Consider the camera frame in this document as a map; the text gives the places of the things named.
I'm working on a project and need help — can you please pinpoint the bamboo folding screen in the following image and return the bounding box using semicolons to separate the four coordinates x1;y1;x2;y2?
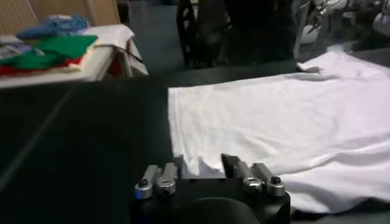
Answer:
0;0;121;35

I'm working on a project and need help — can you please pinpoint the black cable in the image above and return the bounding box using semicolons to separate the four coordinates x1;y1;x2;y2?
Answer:
94;44;144;64

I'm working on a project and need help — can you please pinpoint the black office chair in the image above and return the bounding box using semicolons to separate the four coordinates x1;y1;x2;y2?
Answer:
175;0;232;68

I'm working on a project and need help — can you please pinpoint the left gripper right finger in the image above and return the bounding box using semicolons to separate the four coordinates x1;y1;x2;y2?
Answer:
221;153;286;198

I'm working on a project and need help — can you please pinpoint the white side table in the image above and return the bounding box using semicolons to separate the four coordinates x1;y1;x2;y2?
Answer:
0;24;149;89

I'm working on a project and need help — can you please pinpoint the red folded garment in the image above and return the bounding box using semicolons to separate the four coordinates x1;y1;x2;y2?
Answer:
0;57;83;76

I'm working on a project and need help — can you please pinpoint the standing person in black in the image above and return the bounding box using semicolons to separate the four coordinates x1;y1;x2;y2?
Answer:
224;0;298;61

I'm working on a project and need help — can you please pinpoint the blue striped garment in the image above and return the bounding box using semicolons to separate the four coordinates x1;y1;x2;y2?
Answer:
15;14;90;40

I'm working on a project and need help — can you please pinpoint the white t-shirt with pink print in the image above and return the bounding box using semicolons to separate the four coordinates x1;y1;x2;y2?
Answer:
167;50;390;214

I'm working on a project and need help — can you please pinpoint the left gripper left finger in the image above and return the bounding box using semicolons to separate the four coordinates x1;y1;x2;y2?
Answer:
134;153;185;200

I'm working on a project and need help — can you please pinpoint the white standing desk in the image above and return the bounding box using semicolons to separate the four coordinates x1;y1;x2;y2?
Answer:
292;0;311;58

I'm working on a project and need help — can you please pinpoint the white cloth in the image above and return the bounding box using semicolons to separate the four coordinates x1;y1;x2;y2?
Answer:
82;23;149;76

